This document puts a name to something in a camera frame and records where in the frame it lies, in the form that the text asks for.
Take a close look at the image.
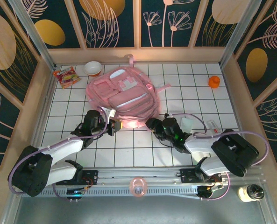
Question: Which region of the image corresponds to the light blue pencil case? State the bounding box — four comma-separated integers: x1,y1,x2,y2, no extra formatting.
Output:
180,117,192,132

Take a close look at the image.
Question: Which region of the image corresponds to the pink backpack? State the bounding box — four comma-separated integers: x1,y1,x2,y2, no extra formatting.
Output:
85,54,171,129

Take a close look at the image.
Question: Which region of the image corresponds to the small white red-labelled packet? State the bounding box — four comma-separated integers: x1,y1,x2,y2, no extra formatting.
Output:
206,120,220,134

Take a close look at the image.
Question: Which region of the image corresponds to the red yellow snack packet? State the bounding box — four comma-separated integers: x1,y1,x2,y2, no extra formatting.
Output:
53,66,82,90

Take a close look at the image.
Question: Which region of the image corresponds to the white orange bowl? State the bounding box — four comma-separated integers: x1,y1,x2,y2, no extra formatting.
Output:
84,61,103,77

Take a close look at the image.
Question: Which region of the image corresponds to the pink tape roll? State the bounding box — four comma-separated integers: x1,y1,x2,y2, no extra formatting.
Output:
129,177,148,198

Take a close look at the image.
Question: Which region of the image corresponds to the orange toy fruit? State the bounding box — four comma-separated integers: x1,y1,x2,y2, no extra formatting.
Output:
208,76,221,89

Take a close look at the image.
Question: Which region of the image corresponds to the right black controller board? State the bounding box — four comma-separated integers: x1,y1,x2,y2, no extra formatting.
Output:
197,185,223,199

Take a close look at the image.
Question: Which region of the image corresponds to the black controller board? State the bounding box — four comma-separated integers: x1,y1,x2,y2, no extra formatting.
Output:
66,188,85,201
197,185,223,199

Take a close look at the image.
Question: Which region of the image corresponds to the left black controller board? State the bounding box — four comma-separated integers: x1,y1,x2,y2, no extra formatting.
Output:
66,188,85,201

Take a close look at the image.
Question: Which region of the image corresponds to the white bottle black cap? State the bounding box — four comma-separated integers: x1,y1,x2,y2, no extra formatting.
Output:
237,184,265,203

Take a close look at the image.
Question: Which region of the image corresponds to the aluminium mounting rail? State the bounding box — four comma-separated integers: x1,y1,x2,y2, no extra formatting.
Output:
11,165,267,187

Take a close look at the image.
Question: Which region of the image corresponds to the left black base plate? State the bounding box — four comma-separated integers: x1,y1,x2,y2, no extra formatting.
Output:
56,169,99,186

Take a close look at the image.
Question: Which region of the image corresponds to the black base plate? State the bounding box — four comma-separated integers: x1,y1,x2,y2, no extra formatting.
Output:
175,168,223,185
56,169,99,186

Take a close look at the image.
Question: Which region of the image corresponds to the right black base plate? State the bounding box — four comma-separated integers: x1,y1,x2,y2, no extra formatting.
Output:
175,168,223,185

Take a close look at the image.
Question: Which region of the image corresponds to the grey slotted cable tray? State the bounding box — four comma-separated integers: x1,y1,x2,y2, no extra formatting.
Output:
40,186,199,199

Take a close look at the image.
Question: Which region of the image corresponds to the aluminium frame post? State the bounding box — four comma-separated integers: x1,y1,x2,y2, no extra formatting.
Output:
219,0,269,68
7,0,57,70

